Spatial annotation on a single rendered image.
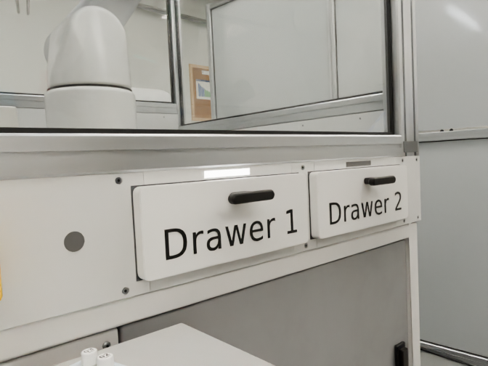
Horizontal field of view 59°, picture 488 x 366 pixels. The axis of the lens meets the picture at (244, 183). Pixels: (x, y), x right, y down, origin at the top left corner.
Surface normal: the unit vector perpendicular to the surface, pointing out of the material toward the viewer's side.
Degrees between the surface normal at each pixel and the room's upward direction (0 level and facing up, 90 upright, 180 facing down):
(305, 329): 90
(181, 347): 0
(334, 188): 90
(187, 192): 90
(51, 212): 90
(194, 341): 0
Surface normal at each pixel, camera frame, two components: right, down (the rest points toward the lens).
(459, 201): -0.71, 0.07
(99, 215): 0.66, 0.01
